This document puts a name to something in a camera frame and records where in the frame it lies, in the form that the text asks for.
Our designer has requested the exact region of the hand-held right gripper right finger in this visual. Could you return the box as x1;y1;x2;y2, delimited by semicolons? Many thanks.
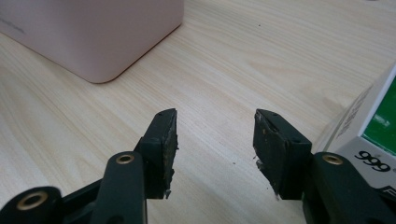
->
252;108;396;224

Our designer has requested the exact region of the pink storage box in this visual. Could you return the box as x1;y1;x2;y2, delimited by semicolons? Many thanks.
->
0;0;185;84

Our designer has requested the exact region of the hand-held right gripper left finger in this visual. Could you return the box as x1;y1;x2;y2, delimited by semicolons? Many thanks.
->
90;107;179;224

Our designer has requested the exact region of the green and white medicine box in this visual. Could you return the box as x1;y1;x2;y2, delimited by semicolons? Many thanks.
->
312;62;396;190

